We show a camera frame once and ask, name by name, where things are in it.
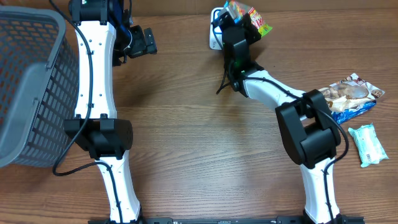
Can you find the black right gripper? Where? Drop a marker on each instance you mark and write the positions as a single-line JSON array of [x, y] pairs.
[[245, 25]]

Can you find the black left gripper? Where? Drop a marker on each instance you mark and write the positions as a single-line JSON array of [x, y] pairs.
[[142, 46]]

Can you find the green red snack bag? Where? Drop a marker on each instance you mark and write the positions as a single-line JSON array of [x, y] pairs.
[[238, 10]]

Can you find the beige brown snack pouch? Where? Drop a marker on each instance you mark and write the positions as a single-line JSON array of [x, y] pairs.
[[350, 93]]

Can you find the blue snack bar wrapper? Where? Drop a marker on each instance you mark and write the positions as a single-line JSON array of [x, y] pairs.
[[342, 117]]

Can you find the teal white snack packet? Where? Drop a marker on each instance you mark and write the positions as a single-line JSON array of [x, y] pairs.
[[369, 147]]

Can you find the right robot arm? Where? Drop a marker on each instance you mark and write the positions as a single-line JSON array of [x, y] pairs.
[[309, 134]]

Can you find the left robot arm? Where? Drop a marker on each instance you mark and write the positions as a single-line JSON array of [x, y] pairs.
[[107, 37]]

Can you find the white barcode scanner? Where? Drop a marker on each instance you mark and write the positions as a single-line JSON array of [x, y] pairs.
[[215, 32]]

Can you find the grey plastic mesh basket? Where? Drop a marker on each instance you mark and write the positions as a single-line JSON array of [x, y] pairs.
[[39, 86]]

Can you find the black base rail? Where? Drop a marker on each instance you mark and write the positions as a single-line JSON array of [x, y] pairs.
[[278, 220]]

